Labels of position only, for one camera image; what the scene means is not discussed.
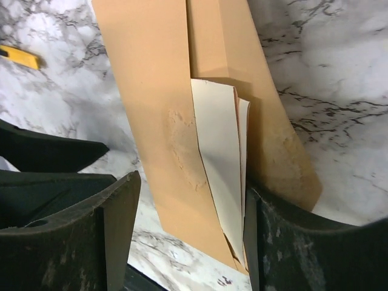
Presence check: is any yellow utility knife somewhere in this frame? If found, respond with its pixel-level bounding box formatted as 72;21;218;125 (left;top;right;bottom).
1;45;40;70

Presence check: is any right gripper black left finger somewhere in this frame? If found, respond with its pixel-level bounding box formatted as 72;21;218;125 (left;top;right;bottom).
1;171;141;290

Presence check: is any brown kraft envelope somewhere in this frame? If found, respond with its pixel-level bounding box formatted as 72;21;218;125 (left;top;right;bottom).
92;1;322;273

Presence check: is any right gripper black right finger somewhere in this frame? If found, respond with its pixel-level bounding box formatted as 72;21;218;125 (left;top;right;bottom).
244;182;387;290

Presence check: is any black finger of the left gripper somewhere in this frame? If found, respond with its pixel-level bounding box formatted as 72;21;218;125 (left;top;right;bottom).
1;170;116;229
1;120;109;173

